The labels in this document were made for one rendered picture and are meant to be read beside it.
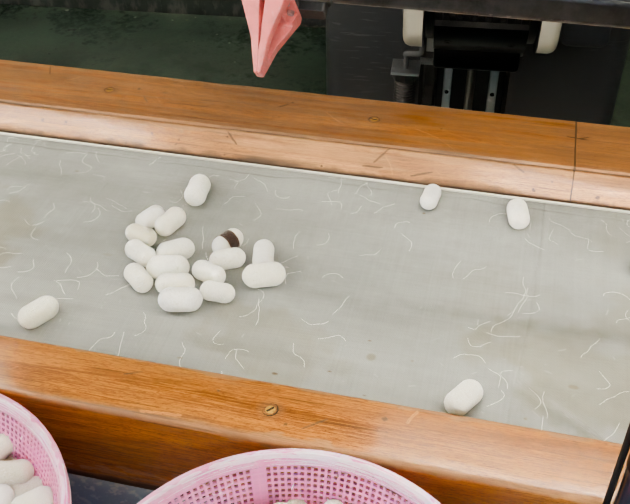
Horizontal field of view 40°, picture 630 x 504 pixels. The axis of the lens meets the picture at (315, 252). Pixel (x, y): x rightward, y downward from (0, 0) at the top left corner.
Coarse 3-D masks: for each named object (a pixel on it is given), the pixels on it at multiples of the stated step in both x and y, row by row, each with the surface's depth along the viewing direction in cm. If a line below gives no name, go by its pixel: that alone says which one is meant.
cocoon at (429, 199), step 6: (426, 186) 85; (432, 186) 84; (438, 186) 85; (426, 192) 84; (432, 192) 84; (438, 192) 84; (420, 198) 84; (426, 198) 83; (432, 198) 83; (438, 198) 84; (426, 204) 83; (432, 204) 83
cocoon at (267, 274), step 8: (256, 264) 76; (264, 264) 76; (272, 264) 76; (280, 264) 76; (248, 272) 75; (256, 272) 75; (264, 272) 75; (272, 272) 75; (280, 272) 75; (248, 280) 75; (256, 280) 75; (264, 280) 75; (272, 280) 75; (280, 280) 76
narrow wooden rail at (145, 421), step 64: (0, 384) 65; (64, 384) 65; (128, 384) 65; (192, 384) 65; (256, 384) 65; (64, 448) 68; (128, 448) 66; (192, 448) 64; (256, 448) 62; (320, 448) 60; (384, 448) 60; (448, 448) 60; (512, 448) 60; (576, 448) 60
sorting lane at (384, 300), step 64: (0, 192) 88; (64, 192) 88; (128, 192) 88; (256, 192) 87; (320, 192) 87; (384, 192) 87; (448, 192) 87; (0, 256) 80; (64, 256) 80; (192, 256) 80; (320, 256) 80; (384, 256) 79; (448, 256) 79; (512, 256) 79; (576, 256) 79; (0, 320) 74; (64, 320) 74; (128, 320) 74; (192, 320) 74; (256, 320) 73; (320, 320) 73; (384, 320) 73; (448, 320) 73; (512, 320) 73; (576, 320) 73; (320, 384) 68; (384, 384) 68; (448, 384) 68; (512, 384) 68; (576, 384) 67
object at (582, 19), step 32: (320, 0) 50; (352, 0) 50; (384, 0) 49; (416, 0) 49; (448, 0) 48; (480, 0) 48; (512, 0) 48; (544, 0) 47; (576, 0) 47; (608, 0) 46
